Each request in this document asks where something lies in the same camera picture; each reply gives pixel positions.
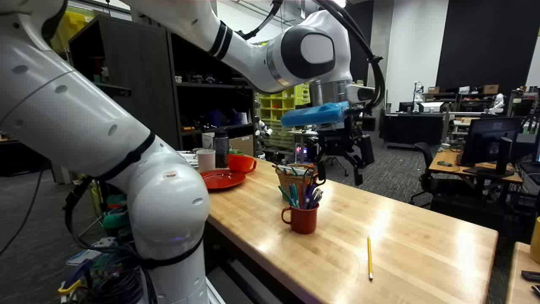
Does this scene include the red bowl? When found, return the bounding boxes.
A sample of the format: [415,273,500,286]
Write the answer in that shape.
[226,153,260,175]

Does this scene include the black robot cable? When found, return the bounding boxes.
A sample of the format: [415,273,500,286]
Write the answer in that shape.
[312,0,388,111]

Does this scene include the red mug with pens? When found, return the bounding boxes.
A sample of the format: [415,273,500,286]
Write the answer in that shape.
[273,161,321,204]

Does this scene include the computer monitor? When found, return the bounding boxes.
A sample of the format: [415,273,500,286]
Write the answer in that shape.
[459,114,525,168]

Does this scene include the yellow bin rack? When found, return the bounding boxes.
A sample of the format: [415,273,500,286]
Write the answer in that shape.
[255,82,312,148]

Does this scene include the black cabinet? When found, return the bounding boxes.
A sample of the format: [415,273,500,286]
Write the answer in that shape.
[381,109,447,144]

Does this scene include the yellow pencil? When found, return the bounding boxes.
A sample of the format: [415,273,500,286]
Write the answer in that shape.
[366,234,375,281]

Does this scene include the black shelving unit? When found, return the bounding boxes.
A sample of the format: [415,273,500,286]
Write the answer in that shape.
[69,14,258,151]

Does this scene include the white humanoid robot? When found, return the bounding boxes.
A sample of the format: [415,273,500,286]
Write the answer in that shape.
[486,90,506,117]

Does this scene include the floor cable bundle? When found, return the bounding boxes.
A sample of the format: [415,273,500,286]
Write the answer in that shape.
[56,244,152,304]

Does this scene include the wooden office desk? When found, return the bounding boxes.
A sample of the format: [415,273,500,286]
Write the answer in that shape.
[427,144,525,185]

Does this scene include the black office chair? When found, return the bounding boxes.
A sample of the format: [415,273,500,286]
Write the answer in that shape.
[408,139,452,207]

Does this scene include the wooden side table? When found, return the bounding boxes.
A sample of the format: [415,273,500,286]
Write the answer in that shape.
[508,239,540,304]

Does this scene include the red plate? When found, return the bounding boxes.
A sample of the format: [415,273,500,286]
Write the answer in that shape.
[201,168,248,193]

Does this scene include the dark bottle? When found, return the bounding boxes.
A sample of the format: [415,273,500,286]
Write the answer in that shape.
[213,128,231,168]

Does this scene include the electronics box purple lights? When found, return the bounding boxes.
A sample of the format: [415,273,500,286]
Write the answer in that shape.
[292,141,317,165]

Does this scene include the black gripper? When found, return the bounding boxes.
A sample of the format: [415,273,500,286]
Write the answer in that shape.
[314,123,376,187]

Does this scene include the black scissors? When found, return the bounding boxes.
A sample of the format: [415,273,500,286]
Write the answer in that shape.
[304,177,327,209]

